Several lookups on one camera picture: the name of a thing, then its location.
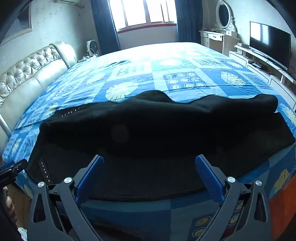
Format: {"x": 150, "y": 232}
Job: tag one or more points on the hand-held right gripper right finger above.
{"x": 208, "y": 177}

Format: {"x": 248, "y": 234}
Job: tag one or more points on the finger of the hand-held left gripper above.
{"x": 15, "y": 166}

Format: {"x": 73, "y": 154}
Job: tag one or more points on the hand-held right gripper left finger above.
{"x": 91, "y": 177}

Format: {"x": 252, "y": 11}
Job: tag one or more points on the black pants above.
{"x": 150, "y": 129}

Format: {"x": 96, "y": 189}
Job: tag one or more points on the person's left hand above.
{"x": 10, "y": 206}

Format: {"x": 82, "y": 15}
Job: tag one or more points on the beige tufted leather headboard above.
{"x": 34, "y": 69}

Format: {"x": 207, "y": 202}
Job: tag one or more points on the blue leaf-print bed sheet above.
{"x": 161, "y": 69}

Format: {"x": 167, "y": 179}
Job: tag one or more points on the black set-top box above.
{"x": 257, "y": 65}

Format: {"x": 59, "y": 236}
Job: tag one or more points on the white television stand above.
{"x": 249, "y": 58}

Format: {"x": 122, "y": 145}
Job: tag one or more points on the white desk fan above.
{"x": 93, "y": 47}

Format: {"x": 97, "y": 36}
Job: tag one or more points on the white dressing table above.
{"x": 215, "y": 39}

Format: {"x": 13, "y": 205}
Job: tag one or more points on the black flat-screen television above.
{"x": 269, "y": 44}

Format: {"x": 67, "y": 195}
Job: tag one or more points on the blue curtain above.
{"x": 187, "y": 20}
{"x": 104, "y": 25}

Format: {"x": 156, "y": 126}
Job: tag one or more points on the white oval vanity mirror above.
{"x": 224, "y": 14}

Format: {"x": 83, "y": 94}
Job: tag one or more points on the bay window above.
{"x": 143, "y": 12}

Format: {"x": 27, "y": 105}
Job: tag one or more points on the white air conditioner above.
{"x": 68, "y": 1}

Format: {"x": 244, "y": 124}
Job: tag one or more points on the framed wall picture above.
{"x": 20, "y": 23}

